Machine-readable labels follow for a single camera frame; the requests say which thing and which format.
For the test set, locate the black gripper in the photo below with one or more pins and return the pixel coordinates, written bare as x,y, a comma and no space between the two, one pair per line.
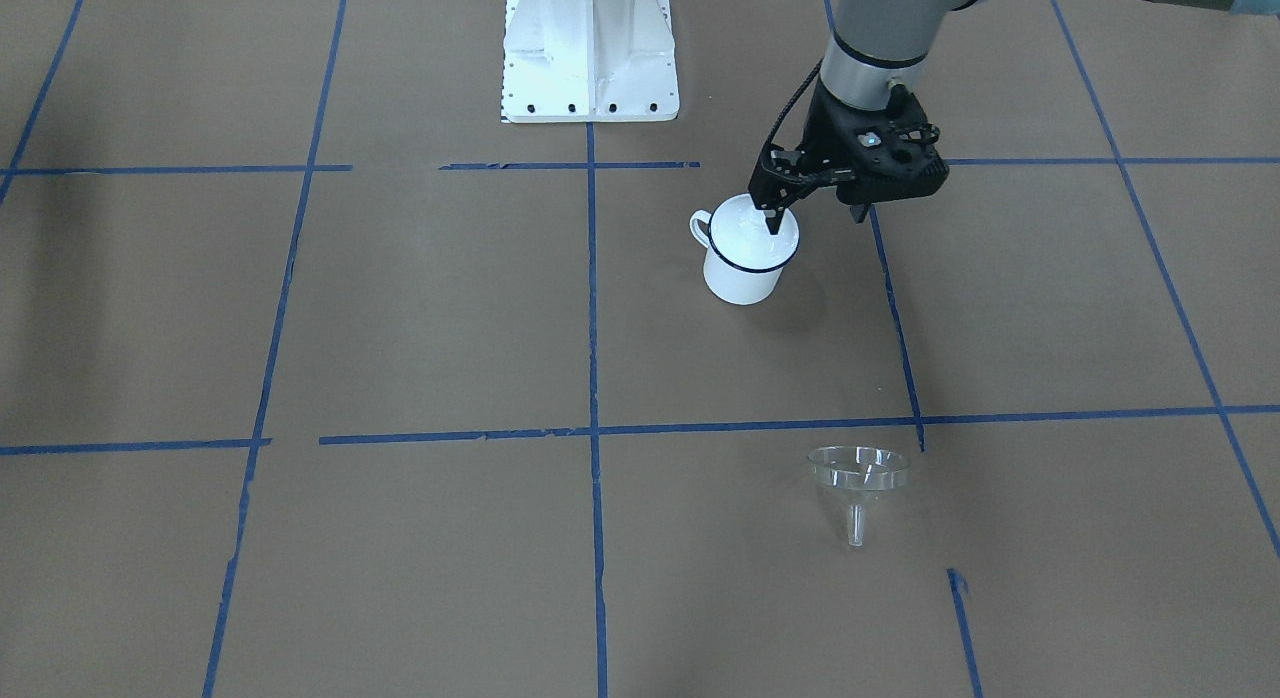
827,128

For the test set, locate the white ceramic lid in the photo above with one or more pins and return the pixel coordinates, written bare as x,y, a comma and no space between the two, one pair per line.
736,233

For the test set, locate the clear glass funnel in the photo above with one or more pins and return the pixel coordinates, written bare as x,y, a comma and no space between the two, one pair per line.
860,475

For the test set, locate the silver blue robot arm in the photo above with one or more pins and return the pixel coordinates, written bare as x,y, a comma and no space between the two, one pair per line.
873,41

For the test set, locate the white enamel cup blue rim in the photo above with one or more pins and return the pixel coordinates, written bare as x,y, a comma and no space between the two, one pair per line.
730,284

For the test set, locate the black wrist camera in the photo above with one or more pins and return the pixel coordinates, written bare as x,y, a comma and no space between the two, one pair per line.
895,155

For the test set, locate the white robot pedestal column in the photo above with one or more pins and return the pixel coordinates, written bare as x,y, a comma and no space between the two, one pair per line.
572,61

